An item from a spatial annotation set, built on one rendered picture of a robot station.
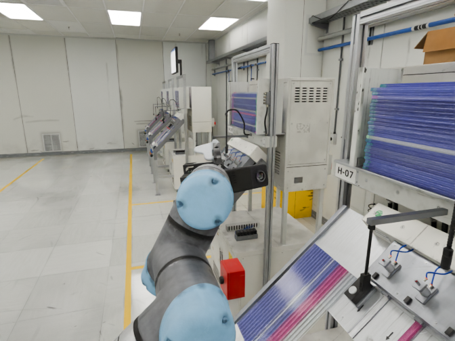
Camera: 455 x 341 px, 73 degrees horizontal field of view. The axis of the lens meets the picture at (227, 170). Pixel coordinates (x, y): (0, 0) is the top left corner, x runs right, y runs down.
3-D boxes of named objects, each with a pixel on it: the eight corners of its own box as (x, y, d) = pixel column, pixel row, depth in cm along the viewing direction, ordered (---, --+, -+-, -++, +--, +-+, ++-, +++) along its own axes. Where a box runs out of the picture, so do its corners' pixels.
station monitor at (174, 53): (176, 74, 480) (175, 46, 470) (171, 76, 534) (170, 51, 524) (184, 74, 484) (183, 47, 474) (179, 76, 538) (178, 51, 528)
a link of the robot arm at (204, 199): (161, 221, 40) (189, 162, 39) (174, 203, 51) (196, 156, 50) (216, 247, 40) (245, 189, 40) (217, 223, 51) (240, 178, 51)
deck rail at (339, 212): (228, 345, 121) (218, 337, 118) (227, 342, 123) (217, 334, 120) (354, 215, 123) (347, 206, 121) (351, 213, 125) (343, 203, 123)
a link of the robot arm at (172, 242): (137, 312, 38) (175, 235, 37) (136, 266, 49) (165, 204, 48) (193, 325, 41) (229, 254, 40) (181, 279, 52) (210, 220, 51)
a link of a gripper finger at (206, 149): (193, 132, 72) (193, 157, 65) (218, 129, 72) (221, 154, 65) (195, 143, 74) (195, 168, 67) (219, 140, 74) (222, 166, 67)
